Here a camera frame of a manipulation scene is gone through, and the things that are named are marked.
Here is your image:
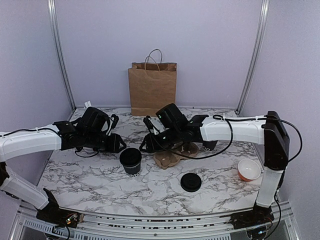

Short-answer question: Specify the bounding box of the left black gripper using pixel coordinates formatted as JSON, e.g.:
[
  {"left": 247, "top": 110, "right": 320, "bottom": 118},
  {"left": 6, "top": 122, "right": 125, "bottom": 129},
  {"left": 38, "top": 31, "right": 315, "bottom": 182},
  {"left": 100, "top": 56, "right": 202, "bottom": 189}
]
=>
[{"left": 83, "top": 131, "right": 127, "bottom": 154}]

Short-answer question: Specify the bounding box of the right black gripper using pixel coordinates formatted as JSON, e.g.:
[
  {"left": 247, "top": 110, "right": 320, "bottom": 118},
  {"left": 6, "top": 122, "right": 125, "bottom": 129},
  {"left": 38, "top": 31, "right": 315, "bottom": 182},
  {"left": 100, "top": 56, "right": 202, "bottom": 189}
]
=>
[{"left": 139, "top": 125, "right": 182, "bottom": 153}]

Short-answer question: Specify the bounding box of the black paper coffee cup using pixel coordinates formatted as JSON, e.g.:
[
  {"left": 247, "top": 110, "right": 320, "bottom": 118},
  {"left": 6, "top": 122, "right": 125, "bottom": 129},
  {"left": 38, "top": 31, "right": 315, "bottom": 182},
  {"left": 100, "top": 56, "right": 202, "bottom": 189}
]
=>
[{"left": 122, "top": 162, "right": 141, "bottom": 177}]

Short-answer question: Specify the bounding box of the black plastic cup lid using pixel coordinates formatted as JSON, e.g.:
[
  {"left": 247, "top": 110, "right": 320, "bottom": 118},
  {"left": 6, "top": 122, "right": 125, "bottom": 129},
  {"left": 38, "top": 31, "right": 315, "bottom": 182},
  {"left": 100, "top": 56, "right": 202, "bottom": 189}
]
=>
[{"left": 119, "top": 147, "right": 142, "bottom": 167}]

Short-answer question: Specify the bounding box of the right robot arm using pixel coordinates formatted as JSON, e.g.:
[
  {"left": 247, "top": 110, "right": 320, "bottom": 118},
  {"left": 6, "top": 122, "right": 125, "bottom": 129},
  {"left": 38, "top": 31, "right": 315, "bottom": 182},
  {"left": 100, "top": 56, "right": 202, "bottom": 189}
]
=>
[{"left": 139, "top": 103, "right": 293, "bottom": 229}]

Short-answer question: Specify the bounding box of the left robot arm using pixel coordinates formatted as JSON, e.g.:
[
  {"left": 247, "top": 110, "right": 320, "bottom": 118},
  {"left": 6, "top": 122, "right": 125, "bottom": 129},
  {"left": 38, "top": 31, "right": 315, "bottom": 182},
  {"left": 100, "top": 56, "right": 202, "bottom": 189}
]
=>
[{"left": 0, "top": 106, "right": 127, "bottom": 228}]

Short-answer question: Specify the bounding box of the cardboard cup carrier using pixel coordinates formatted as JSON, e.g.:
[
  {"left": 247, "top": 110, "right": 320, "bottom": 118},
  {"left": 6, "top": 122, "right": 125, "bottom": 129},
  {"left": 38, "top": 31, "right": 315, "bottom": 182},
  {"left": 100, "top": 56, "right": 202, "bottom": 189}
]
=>
[{"left": 153, "top": 142, "right": 199, "bottom": 170}]

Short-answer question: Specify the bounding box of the brown paper bag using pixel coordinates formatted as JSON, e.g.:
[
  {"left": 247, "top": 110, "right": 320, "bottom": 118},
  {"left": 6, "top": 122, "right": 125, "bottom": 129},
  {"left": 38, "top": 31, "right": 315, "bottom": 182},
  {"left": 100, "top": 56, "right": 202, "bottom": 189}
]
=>
[{"left": 128, "top": 54, "right": 177, "bottom": 117}]

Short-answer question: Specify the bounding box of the orange white bowl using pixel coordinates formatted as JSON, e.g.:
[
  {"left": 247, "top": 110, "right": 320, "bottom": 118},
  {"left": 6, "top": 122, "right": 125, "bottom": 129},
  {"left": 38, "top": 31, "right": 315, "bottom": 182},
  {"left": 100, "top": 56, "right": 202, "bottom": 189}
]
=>
[{"left": 237, "top": 159, "right": 261, "bottom": 182}]

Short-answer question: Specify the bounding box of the left aluminium frame post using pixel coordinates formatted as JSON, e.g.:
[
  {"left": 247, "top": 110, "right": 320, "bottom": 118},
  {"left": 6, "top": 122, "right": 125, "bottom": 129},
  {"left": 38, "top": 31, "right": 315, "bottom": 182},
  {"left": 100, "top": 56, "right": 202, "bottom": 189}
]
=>
[{"left": 47, "top": 0, "right": 76, "bottom": 112}]

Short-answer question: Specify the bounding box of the aluminium frame post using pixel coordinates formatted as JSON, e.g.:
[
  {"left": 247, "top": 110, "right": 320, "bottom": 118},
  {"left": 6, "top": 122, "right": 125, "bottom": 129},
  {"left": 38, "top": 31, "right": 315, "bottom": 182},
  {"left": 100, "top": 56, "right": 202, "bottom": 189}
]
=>
[
  {"left": 47, "top": 0, "right": 76, "bottom": 112},
  {"left": 236, "top": 0, "right": 270, "bottom": 115}
]

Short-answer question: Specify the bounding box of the front aluminium rail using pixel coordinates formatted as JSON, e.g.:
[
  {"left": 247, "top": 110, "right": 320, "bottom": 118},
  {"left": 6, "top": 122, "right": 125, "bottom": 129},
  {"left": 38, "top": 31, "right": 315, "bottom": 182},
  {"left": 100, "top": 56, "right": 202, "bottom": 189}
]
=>
[{"left": 9, "top": 201, "right": 301, "bottom": 240}]

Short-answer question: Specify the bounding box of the right aluminium frame post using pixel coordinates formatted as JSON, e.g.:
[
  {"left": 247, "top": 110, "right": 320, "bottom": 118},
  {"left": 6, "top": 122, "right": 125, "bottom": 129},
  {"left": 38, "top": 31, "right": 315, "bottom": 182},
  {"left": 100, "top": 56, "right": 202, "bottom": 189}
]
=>
[{"left": 236, "top": 0, "right": 270, "bottom": 115}]

